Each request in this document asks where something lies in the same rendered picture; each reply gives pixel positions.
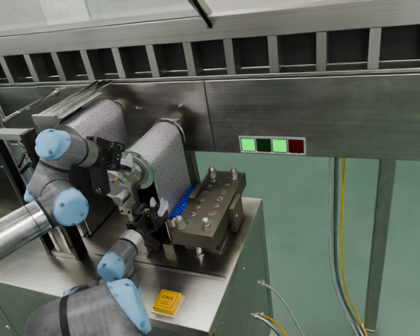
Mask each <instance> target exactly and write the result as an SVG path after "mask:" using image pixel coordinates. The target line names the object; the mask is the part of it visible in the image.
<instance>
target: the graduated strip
mask: <svg viewBox="0 0 420 336"><path fill-rule="evenodd" d="M103 256H104V255H101V254H97V253H95V254H94V255H93V256H92V257H93V258H97V259H102V258H103ZM133 265H137V266H141V267H148V268H152V269H159V270H163V271H170V272H174V273H180V274H185V275H192V276H196V277H202V278H207V279H214V280H218V281H225V280H226V278H227V277H226V276H221V275H214V274H210V273H203V272H198V271H192V270H187V269H180V268H176V267H169V266H164V265H158V264H153V263H146V262H142V261H135V260H133Z"/></svg>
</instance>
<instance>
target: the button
mask: <svg viewBox="0 0 420 336"><path fill-rule="evenodd" d="M181 300H182V295H181V293H177V292H173V291H168V290H164V289H162V291H161V292H160V294H159V296H158V298H157V299H156V301H155V303H154V304H153V310H154V311H156V312H160V313H165V314H168V315H174V314H175V312H176V310H177V308H178V306H179V304H180V302H181Z"/></svg>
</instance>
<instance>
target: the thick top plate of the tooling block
mask: <svg viewBox="0 0 420 336"><path fill-rule="evenodd" d="M216 172H217V176H216V177H215V178H210V177H209V173H208V174H207V175H206V177H205V178H204V180H203V181H202V183H201V184H203V190H202V192H201V193H200V194H199V196H198V198H197V199H196V201H195V202H192V201H190V202H188V204H187V206H186V207H185V208H184V210H183V212H182V214H181V215H180V216H182V218H183V220H184V221H185V224H186V228H184V229H182V230H178V229H176V227H172V228H171V230H170V233H171V237H172V240H173V244H178V245H186V246H191V247H200V248H204V249H213V250H215V249H216V247H217V245H218V243H219V241H220V238H221V236H222V234H223V232H224V230H225V228H226V226H227V224H228V222H229V220H230V217H229V206H230V204H231V202H232V200H233V198H234V197H235V195H236V193H240V194H242V193H243V191H244V189H245V187H246V185H247V182H246V176H245V173H240V172H238V176H239V178H238V179H230V173H231V172H230V171H216ZM204 217H208V218H209V220H210V222H211V225H212V229H211V230H210V231H203V230H202V226H201V224H202V218H204Z"/></svg>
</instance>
